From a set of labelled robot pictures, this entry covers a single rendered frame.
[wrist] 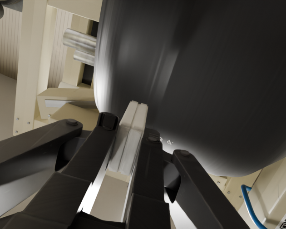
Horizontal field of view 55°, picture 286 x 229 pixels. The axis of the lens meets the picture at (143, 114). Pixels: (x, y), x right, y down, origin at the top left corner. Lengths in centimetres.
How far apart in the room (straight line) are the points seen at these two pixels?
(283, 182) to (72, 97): 73
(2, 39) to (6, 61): 43
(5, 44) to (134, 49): 578
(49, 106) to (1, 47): 509
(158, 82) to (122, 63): 4
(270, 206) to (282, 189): 5
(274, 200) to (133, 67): 46
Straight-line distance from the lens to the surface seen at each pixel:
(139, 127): 16
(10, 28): 590
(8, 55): 606
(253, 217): 67
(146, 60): 29
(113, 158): 16
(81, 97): 102
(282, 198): 65
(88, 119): 97
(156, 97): 31
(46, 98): 108
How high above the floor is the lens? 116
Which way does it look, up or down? 26 degrees up
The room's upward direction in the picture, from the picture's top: 163 degrees counter-clockwise
